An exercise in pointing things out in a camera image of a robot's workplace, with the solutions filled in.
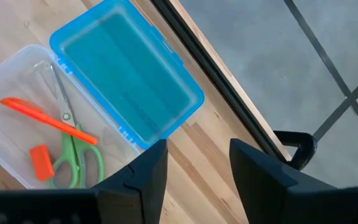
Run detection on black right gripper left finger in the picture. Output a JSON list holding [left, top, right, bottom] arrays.
[[91, 139, 169, 224]]

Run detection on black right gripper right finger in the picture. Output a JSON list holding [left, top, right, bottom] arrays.
[[229, 138, 338, 224]]

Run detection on green handled scissors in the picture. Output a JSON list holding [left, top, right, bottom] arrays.
[[50, 62, 105, 189]]

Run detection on red eraser block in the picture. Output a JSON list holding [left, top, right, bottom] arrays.
[[29, 144, 55, 182]]

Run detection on orange highlighter pen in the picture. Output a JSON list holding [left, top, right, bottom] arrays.
[[0, 97, 99, 146]]

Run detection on clear pencil box blue lid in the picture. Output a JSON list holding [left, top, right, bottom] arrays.
[[0, 0, 205, 190]]

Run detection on black frame clamp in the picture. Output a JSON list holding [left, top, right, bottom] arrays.
[[273, 130, 318, 171]]

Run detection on black metal table frame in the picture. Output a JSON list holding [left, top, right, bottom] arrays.
[[150, 0, 291, 162]]

